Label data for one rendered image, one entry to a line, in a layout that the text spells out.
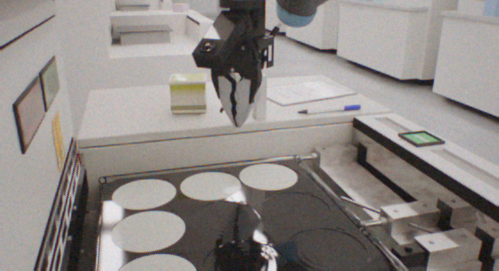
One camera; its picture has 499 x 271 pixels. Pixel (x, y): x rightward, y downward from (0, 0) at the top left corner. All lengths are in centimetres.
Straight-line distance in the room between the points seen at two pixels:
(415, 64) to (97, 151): 483
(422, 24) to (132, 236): 493
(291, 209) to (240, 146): 21
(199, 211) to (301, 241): 16
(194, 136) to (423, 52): 468
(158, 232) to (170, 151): 23
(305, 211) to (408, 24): 465
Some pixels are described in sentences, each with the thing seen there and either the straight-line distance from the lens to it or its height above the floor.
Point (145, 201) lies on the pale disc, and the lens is 69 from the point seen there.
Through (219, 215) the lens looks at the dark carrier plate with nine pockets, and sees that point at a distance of 63.
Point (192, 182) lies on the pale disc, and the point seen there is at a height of 90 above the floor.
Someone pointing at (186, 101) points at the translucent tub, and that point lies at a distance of 85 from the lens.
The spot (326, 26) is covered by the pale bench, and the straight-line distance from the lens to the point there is 716.
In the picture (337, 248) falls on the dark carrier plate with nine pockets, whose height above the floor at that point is 90.
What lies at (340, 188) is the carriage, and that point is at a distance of 77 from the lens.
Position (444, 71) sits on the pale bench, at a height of 32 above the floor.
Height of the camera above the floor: 123
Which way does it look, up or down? 20 degrees down
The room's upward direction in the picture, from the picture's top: straight up
